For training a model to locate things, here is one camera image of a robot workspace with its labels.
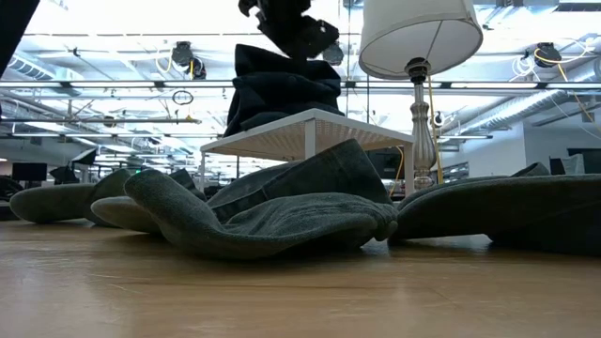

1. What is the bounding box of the grey ceiling vent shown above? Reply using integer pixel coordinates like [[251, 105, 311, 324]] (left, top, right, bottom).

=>
[[7, 54, 85, 84]]

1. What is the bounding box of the black ceiling cable reel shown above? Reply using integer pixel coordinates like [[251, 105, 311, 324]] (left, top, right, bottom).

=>
[[171, 40, 194, 68], [533, 41, 563, 69], [323, 41, 346, 67], [189, 55, 208, 81]]

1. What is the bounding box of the long ceiling light strip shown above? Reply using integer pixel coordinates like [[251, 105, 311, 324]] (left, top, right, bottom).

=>
[[0, 80, 601, 91]]

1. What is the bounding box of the black hanging cable loop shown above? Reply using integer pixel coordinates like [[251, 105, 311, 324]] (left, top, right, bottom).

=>
[[171, 89, 195, 107]]

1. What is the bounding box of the white shade silver table lamp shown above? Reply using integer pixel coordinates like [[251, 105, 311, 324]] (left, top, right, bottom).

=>
[[358, 0, 485, 192]]

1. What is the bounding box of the translucent standing panel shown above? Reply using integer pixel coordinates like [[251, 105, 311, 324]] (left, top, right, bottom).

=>
[[561, 153, 587, 176]]

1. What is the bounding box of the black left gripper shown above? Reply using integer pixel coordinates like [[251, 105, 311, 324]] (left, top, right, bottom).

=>
[[238, 0, 340, 60]]

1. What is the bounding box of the silver ventilation duct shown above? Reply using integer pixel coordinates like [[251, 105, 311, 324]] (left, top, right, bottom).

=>
[[440, 86, 601, 137]]

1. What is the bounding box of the white perforated metal shelf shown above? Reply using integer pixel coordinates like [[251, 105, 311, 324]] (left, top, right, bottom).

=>
[[199, 108, 417, 203]]

